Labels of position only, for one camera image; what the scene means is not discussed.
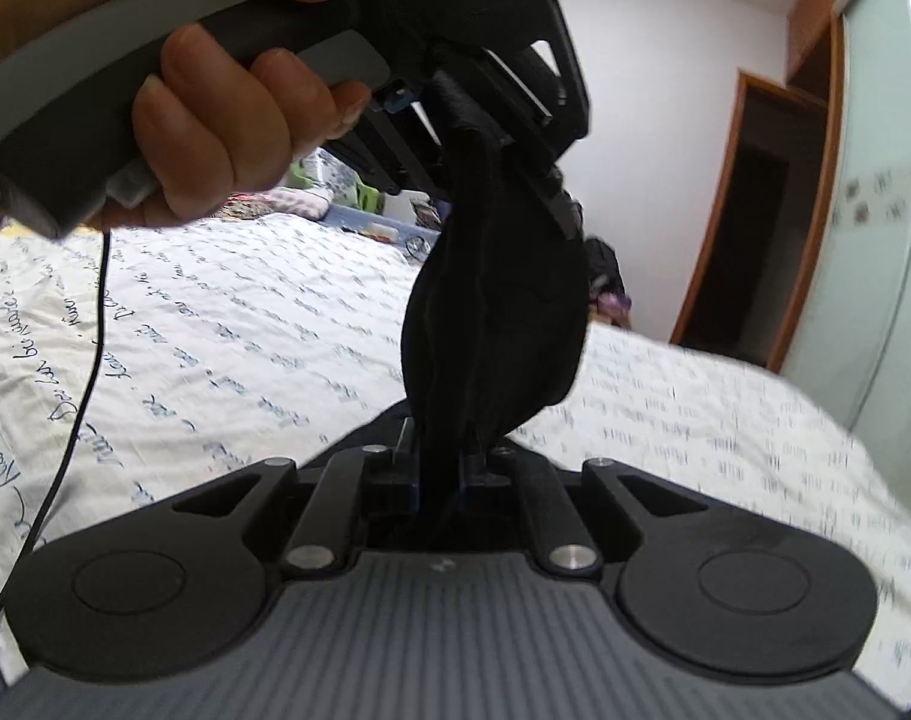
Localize white script print bedspread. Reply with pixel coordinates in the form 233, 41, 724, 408
0, 215, 911, 706

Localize pile of clothes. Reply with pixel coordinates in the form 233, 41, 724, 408
560, 190, 631, 330

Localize floral pillow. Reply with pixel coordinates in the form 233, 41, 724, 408
283, 148, 361, 208

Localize black cable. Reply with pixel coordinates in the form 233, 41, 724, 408
0, 227, 114, 694

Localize blue quilted blanket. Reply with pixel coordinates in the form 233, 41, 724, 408
320, 203, 439, 262

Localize person's left hand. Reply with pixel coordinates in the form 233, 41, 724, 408
0, 0, 369, 231

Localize wooden door frame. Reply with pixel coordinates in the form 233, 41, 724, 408
670, 70, 840, 372

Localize black pants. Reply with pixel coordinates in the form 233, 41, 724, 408
309, 193, 589, 486

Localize frosted glass wardrobe door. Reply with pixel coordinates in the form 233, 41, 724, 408
783, 0, 911, 466

